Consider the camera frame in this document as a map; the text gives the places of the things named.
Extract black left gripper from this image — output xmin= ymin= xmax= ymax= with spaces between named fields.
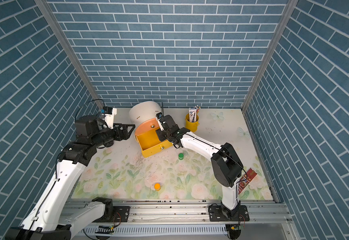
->
xmin=90 ymin=121 xmax=135 ymax=148

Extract orange top drawer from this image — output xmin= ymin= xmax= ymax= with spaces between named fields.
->
xmin=135 ymin=118 xmax=159 ymax=136

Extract yellow drawer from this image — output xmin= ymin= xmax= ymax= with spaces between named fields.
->
xmin=135 ymin=128 xmax=172 ymax=158

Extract green paint can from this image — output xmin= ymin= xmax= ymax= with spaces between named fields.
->
xmin=178 ymin=153 xmax=184 ymax=160

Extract orange paint can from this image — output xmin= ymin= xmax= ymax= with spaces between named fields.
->
xmin=154 ymin=183 xmax=161 ymax=191

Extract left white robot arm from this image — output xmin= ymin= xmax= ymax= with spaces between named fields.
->
xmin=4 ymin=114 xmax=135 ymax=240

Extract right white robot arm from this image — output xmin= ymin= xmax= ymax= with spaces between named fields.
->
xmin=155 ymin=113 xmax=245 ymax=215

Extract white round drawer cabinet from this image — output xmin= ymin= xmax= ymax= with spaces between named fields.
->
xmin=129 ymin=101 xmax=161 ymax=127

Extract black oval case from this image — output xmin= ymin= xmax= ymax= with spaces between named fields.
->
xmin=104 ymin=141 xmax=114 ymax=148

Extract yellow metal bucket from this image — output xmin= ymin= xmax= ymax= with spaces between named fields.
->
xmin=185 ymin=114 xmax=199 ymax=133

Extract blue white pencil box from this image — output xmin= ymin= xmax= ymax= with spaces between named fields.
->
xmin=189 ymin=108 xmax=197 ymax=123

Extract pencils in bucket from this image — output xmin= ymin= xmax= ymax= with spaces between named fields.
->
xmin=195 ymin=106 xmax=201 ymax=114

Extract red card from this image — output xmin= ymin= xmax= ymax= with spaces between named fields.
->
xmin=237 ymin=168 xmax=258 ymax=194

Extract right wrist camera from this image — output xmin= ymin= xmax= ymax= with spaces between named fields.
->
xmin=155 ymin=112 xmax=164 ymax=131

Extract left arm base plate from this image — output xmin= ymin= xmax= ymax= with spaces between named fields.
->
xmin=94 ymin=206 xmax=130 ymax=224

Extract aluminium mounting rail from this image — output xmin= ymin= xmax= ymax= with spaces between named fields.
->
xmin=42 ymin=200 xmax=294 ymax=226

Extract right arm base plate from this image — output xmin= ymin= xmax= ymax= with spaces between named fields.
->
xmin=208 ymin=204 xmax=250 ymax=222

